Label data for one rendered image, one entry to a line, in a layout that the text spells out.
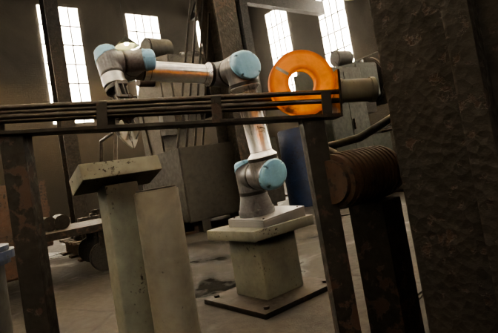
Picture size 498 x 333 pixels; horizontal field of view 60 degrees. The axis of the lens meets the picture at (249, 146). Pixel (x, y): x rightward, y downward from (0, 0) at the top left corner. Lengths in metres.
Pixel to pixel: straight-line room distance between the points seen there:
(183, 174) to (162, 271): 2.93
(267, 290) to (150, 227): 0.71
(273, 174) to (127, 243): 0.60
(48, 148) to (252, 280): 11.44
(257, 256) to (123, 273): 0.60
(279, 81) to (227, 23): 3.45
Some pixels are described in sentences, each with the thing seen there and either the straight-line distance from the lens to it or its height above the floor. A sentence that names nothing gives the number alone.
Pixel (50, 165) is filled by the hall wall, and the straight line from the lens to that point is 12.90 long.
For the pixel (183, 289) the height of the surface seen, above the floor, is 0.25.
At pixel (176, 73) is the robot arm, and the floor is 0.93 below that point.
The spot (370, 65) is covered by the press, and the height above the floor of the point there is 2.20.
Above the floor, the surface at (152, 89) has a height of 1.98.
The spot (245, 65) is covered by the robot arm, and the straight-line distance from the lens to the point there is 1.62.
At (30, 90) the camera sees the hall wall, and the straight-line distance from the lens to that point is 13.16.
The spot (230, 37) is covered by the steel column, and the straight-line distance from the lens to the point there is 4.39.
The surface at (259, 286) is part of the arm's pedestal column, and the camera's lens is 1.76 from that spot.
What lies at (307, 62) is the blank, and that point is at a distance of 1.02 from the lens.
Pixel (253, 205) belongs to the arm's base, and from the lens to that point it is 1.75.
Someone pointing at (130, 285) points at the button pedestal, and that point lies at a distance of 1.33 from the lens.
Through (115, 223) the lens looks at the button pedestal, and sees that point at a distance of 1.30.
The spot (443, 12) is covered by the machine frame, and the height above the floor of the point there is 0.72.
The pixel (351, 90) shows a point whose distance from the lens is 1.02.
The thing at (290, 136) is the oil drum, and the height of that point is 0.80.
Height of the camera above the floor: 0.53
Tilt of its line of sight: 3 degrees up
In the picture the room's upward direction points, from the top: 10 degrees counter-clockwise
